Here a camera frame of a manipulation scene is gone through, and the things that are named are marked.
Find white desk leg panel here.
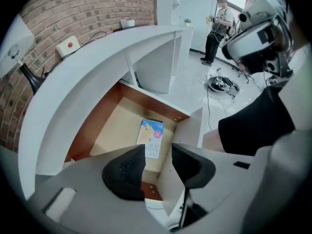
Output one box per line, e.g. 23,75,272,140
133,29,184,95

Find grey basin with gripper parts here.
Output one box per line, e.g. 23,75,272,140
206,74,241,97

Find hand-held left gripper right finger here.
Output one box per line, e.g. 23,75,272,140
168,143,273,234

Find person's bare leg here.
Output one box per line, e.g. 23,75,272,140
202,129,226,153

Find person's cream printed shirt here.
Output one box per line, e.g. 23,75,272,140
277,41,312,141

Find head-mounted camera rig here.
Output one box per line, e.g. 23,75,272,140
221,0,294,79

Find white shelf unit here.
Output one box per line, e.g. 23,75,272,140
155,0,220,28

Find person's black shorts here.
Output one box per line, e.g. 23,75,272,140
217,85,296,156

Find white drawer with brown inside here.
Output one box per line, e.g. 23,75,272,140
63,80,203,231

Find white pen holder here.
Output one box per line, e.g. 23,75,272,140
119,19,136,29

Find black floor cable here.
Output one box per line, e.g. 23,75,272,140
206,89,213,131

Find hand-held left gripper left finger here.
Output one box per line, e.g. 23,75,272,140
26,144,159,234

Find cream box with red button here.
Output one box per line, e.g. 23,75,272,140
55,36,81,58

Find small colourful packet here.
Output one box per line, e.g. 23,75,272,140
136,118,165,159

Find white shade table lamp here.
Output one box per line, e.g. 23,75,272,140
0,15,47,95

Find black lamp cable with switch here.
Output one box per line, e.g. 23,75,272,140
40,30,108,79

